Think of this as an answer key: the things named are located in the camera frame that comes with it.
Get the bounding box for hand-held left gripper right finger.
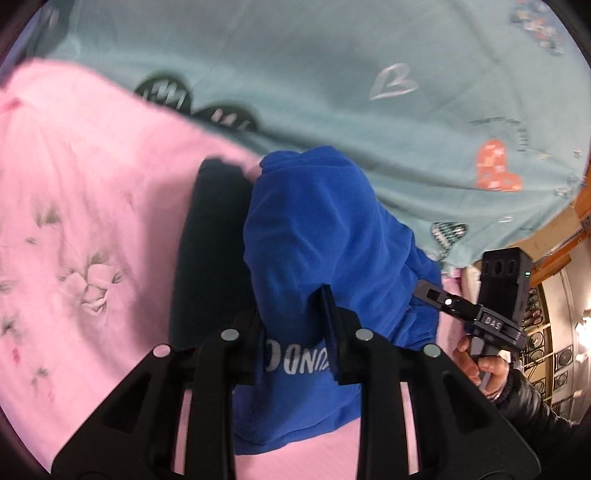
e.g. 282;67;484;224
320;284;542;480

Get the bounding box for teal printed blanket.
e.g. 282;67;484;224
46;0;591;268

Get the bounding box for person's right forearm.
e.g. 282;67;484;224
489;369;591;480

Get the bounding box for white grid display shelf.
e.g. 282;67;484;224
522;268;591;418

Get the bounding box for wooden furniture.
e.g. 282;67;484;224
512;152;591;278

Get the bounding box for pink floral bedsheet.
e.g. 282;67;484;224
0;62;481;476

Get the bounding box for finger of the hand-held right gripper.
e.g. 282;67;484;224
412;279;481;321

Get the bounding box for dark folded pants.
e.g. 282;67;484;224
172;158;259;356

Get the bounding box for person's right hand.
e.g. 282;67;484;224
452;335;511;402

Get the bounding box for blue sweatshirt with white lettering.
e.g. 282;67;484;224
233;146;443;457

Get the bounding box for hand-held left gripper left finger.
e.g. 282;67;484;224
51;308;265;480

